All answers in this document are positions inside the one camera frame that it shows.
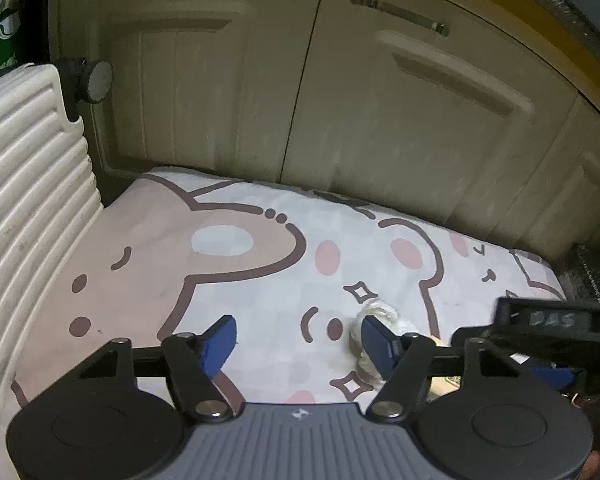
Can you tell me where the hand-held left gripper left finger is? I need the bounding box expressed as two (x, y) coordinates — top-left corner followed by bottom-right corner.
(17, 315), (238, 423)

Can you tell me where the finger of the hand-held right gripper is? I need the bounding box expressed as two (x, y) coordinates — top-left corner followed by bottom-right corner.
(527, 365), (588, 393)
(452, 297), (600, 347)

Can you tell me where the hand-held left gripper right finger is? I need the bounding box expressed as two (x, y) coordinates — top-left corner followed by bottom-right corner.
(360, 316), (576, 423)

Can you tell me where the yellow printed box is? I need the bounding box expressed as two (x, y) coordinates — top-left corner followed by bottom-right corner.
(427, 337), (463, 403)

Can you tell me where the black foil wrapped bundle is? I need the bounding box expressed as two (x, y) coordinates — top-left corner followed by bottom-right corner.
(562, 242), (600, 306)

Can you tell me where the pink bear printed blanket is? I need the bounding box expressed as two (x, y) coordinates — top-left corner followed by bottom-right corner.
(10, 167), (566, 411)

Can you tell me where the cream cabinet door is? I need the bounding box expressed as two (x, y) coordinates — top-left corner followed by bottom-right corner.
(50, 0), (328, 183)
(485, 100), (600, 263)
(282, 0), (581, 256)

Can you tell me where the cream cabinet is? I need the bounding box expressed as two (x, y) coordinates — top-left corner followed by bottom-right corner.
(27, 0), (600, 281)

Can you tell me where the white ribbed suitcase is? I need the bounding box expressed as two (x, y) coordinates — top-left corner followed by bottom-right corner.
(0, 58), (113, 480)

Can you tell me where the metal cabinet handle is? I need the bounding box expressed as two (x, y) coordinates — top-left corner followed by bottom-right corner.
(350, 0), (451, 38)

